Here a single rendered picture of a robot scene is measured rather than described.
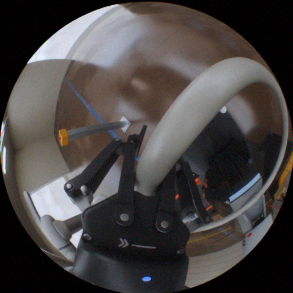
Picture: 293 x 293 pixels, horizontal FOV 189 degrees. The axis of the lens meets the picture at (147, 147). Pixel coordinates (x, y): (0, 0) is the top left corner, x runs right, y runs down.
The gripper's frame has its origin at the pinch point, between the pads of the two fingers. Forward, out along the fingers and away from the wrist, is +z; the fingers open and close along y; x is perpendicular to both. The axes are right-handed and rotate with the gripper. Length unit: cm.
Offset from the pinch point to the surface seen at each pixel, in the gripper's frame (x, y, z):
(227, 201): -32, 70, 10
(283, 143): 18.6, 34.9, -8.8
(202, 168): -58, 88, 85
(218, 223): -18.3, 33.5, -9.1
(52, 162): -364, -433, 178
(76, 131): -42, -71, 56
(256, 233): -15, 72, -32
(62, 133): -38, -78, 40
